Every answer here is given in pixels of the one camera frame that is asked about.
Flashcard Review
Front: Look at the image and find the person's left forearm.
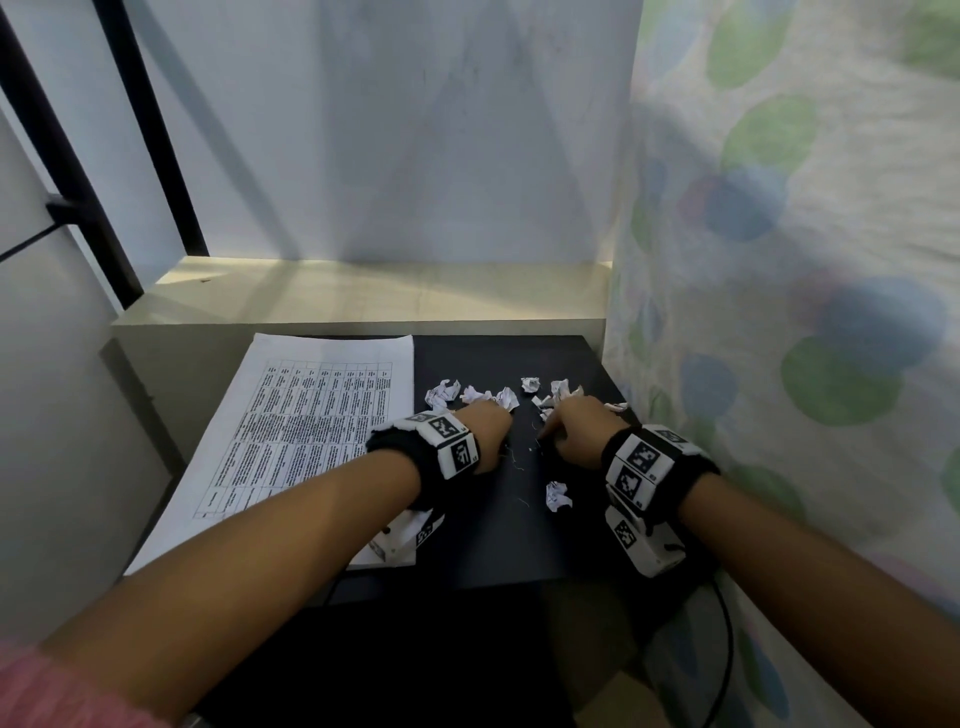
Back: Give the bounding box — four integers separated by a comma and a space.
44, 449, 421, 721

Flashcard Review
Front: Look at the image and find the person's left hand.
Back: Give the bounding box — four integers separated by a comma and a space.
453, 399, 515, 475

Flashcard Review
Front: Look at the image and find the white marker cube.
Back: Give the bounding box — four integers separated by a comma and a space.
603, 503, 688, 579

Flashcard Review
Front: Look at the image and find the person's right forearm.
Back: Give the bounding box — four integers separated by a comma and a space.
678, 472, 960, 728

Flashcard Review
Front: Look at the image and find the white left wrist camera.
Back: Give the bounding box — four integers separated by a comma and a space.
367, 509, 445, 568

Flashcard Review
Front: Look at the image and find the pink knit sleeve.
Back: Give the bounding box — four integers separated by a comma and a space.
0, 644, 170, 728

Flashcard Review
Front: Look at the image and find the spotted pastel curtain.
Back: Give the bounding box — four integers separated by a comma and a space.
599, 0, 960, 728

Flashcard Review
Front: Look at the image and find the black left wrist strap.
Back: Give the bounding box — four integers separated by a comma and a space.
365, 410, 481, 511

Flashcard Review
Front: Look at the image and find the person's right hand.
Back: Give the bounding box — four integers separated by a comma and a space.
536, 395, 631, 470

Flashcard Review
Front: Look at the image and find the pile of paper scraps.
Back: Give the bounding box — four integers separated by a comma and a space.
423, 374, 631, 515

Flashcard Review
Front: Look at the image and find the black right wrist strap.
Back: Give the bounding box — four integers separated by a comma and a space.
599, 423, 721, 534

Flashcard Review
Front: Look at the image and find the black wrist strap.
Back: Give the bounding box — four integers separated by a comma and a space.
599, 423, 721, 534
365, 410, 481, 511

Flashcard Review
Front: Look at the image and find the cream wooden ledge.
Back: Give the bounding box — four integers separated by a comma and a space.
110, 254, 613, 459

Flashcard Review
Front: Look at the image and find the black post with bracket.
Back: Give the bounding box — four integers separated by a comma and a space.
0, 7, 144, 309

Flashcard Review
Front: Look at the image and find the black right camera cable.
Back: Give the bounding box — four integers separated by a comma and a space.
701, 581, 735, 728

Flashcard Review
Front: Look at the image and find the black table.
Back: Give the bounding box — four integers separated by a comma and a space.
179, 333, 721, 728

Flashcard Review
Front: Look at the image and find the stack of printed papers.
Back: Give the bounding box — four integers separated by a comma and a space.
123, 332, 418, 577

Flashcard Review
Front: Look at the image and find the plain black metal post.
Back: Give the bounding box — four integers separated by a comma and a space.
93, 0, 210, 258

